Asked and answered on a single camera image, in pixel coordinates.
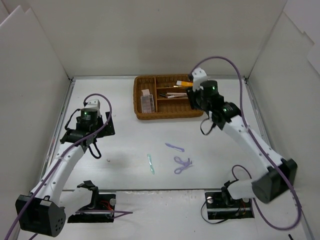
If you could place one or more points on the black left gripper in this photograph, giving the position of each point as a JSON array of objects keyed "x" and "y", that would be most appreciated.
[{"x": 106, "y": 126}]

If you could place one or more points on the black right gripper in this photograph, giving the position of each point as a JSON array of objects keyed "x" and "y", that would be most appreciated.
[{"x": 191, "y": 93}]

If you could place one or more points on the orange sunscreen tube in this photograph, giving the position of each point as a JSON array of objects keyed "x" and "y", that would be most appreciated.
[{"x": 184, "y": 83}]

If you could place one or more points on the gold makeup pencil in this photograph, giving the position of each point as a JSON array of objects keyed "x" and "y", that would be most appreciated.
[{"x": 176, "y": 96}]

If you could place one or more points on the pink makeup pen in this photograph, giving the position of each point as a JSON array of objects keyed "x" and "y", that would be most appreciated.
[{"x": 176, "y": 94}]

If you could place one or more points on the clear mauve eyeshadow palette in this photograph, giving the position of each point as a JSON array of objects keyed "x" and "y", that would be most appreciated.
[{"x": 147, "y": 104}]

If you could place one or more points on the mint green eyebrow razor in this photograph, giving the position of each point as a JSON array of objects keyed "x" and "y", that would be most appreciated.
[{"x": 150, "y": 164}]

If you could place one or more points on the pink rectangular compact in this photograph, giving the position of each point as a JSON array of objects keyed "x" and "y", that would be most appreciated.
[{"x": 145, "y": 92}]

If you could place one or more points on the purple eyebrow razor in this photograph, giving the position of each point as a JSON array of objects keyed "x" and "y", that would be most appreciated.
[{"x": 180, "y": 149}]

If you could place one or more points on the purple small scissors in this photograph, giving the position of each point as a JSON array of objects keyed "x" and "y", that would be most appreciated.
[{"x": 183, "y": 165}]

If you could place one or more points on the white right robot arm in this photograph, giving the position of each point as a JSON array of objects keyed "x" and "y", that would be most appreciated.
[{"x": 275, "y": 175}]

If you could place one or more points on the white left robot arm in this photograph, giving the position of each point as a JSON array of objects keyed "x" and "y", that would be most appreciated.
[{"x": 44, "y": 211}]

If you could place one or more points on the brown wicker divided tray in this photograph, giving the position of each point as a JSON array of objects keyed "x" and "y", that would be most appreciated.
[{"x": 165, "y": 108}]

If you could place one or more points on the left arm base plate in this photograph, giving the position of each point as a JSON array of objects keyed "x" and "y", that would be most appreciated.
[{"x": 105, "y": 202}]

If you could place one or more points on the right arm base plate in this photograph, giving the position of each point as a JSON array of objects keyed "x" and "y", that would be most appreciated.
[{"x": 219, "y": 207}]

